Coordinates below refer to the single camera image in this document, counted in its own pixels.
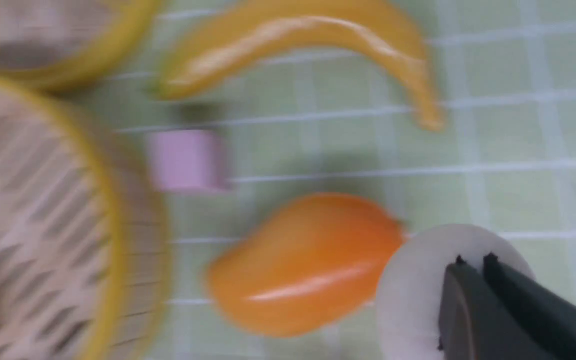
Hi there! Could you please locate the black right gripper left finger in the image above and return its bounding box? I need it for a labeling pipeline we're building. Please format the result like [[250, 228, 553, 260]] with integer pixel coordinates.
[[438, 256, 549, 360]]

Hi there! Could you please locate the pink foam cube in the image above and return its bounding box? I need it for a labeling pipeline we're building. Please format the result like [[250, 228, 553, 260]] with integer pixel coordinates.
[[146, 129, 230, 193]]

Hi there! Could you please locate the bamboo steamer lid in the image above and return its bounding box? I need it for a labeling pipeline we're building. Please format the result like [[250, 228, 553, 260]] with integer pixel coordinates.
[[0, 0, 162, 92]]

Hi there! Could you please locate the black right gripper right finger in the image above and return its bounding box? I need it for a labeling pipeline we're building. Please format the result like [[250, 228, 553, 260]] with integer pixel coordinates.
[[483, 253, 576, 360]]

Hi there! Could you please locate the orange toy mango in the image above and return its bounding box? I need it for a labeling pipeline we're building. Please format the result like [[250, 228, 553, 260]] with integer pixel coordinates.
[[203, 193, 407, 338]]

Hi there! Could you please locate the yellow toy banana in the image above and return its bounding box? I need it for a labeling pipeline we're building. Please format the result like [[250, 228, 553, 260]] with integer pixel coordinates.
[[154, 0, 446, 132]]

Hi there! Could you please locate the white bun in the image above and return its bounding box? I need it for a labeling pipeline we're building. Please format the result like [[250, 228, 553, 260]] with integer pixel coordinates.
[[375, 224, 536, 360]]

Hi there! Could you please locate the bamboo steamer tray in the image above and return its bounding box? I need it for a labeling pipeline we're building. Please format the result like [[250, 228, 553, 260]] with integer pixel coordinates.
[[0, 77, 171, 360]]

